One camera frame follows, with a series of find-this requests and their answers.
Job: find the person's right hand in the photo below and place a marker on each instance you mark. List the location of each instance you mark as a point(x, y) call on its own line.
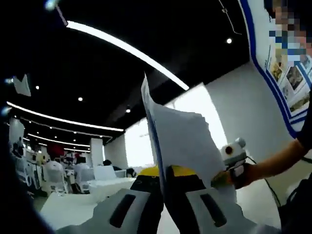
point(243, 175)

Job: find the long ceiling light strip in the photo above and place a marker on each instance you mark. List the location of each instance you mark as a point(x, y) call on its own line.
point(63, 120)
point(126, 48)

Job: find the white printer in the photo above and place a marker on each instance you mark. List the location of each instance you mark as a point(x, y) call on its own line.
point(104, 173)

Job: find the ceiling conduit pipe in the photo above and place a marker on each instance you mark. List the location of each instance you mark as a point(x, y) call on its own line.
point(223, 10)

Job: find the black bag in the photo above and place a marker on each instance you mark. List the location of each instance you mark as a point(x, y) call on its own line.
point(131, 172)

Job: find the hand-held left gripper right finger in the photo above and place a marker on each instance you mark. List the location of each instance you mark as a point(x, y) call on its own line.
point(195, 214)

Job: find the white table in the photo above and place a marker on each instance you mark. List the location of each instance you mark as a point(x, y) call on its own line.
point(73, 207)

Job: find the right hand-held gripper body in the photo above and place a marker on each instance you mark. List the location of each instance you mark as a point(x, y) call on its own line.
point(235, 153)

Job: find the stack of printing papers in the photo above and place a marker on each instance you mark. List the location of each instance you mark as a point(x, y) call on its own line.
point(182, 136)

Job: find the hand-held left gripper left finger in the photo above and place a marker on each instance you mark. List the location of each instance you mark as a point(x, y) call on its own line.
point(104, 214)

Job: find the ceiling air conditioner unit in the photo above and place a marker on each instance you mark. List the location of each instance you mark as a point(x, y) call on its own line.
point(23, 86)

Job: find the person's black shirt torso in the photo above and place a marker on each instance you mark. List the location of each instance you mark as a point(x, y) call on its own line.
point(299, 207)

